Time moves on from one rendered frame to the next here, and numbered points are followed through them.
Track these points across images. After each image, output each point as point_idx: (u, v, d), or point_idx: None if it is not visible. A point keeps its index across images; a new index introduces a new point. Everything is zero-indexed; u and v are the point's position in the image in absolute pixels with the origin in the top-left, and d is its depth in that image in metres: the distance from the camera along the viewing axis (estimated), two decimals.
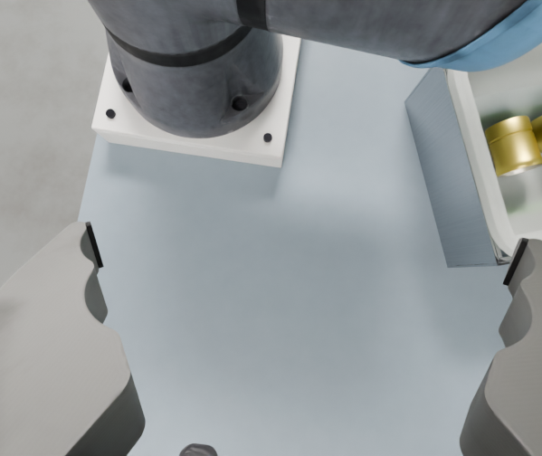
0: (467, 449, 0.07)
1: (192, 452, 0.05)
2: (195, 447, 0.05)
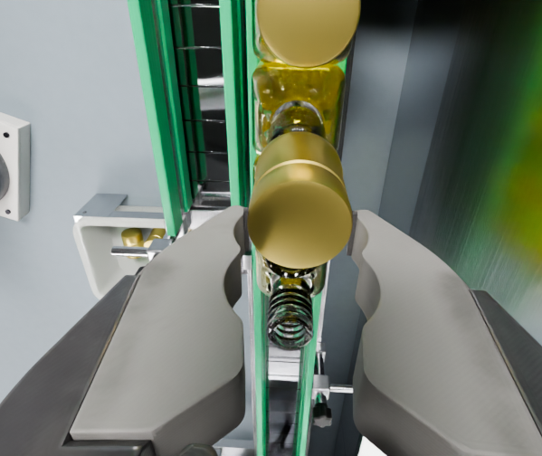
0: (362, 426, 0.07)
1: (192, 452, 0.05)
2: (195, 447, 0.05)
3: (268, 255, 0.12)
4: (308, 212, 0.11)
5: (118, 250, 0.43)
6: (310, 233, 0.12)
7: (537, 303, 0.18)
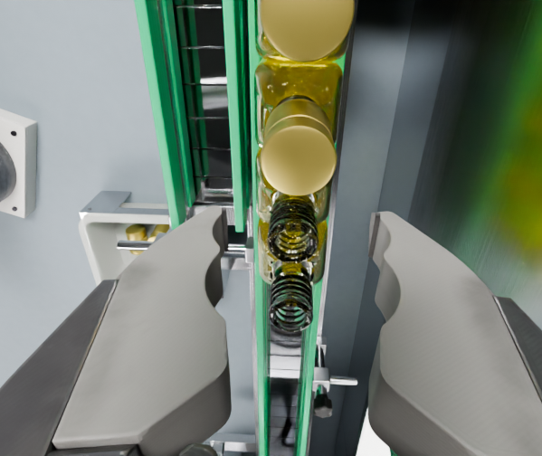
0: (376, 426, 0.07)
1: (192, 452, 0.05)
2: (195, 447, 0.05)
3: (275, 185, 0.17)
4: (304, 149, 0.16)
5: (124, 243, 0.44)
6: (306, 166, 0.16)
7: (523, 283, 0.19)
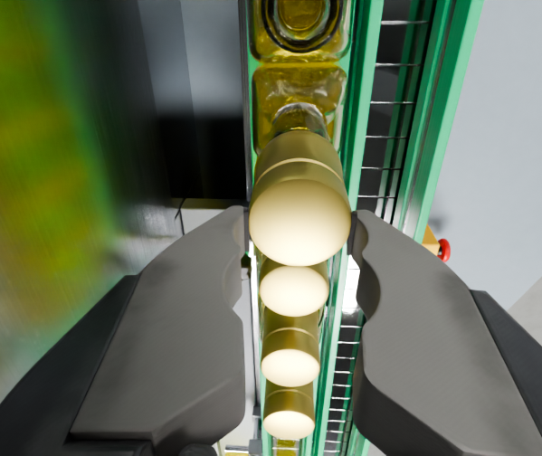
0: (362, 426, 0.07)
1: (192, 452, 0.05)
2: (195, 447, 0.05)
3: (316, 275, 0.17)
4: (288, 302, 0.18)
5: None
6: (286, 289, 0.17)
7: (1, 164, 0.15)
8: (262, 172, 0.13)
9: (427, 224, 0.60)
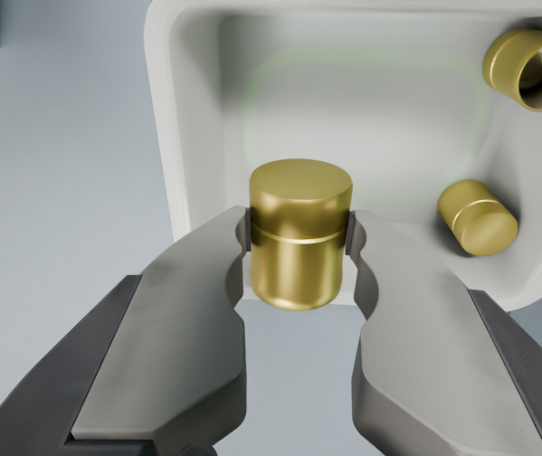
0: (361, 426, 0.07)
1: (192, 452, 0.05)
2: (195, 447, 0.05)
3: None
4: None
5: None
6: None
7: None
8: None
9: None
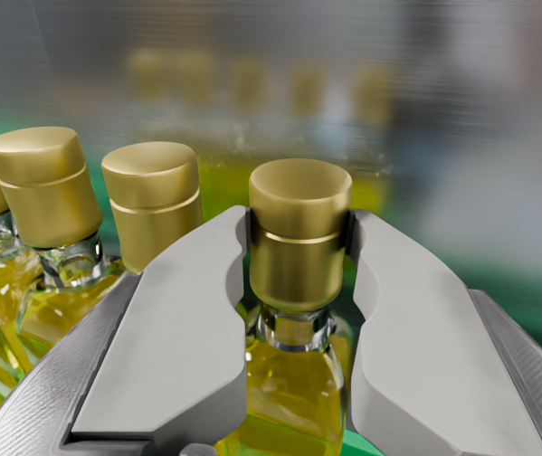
0: (361, 426, 0.07)
1: (192, 452, 0.05)
2: (195, 447, 0.05)
3: (32, 147, 0.14)
4: (25, 133, 0.15)
5: None
6: (42, 135, 0.15)
7: (271, 92, 0.23)
8: (197, 187, 0.15)
9: None
